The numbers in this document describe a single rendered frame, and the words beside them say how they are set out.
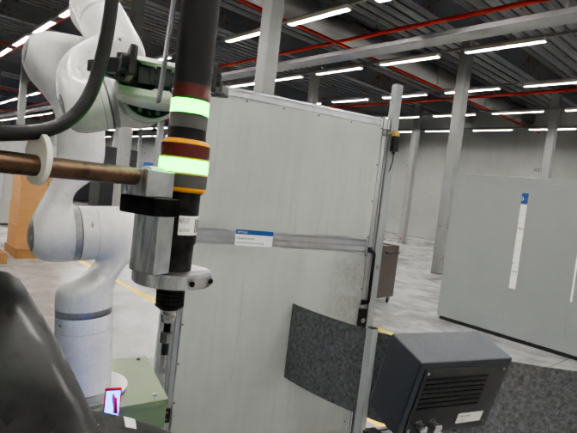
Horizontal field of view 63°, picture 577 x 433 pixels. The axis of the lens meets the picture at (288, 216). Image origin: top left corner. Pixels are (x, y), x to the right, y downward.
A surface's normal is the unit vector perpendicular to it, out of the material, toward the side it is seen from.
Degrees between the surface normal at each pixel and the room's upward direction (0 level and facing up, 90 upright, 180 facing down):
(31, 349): 38
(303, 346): 90
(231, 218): 89
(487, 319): 90
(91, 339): 89
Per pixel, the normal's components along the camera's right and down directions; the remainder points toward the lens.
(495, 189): -0.74, -0.05
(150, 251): -0.50, -0.01
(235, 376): 0.42, 0.10
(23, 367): 0.66, -0.68
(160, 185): 0.86, 0.13
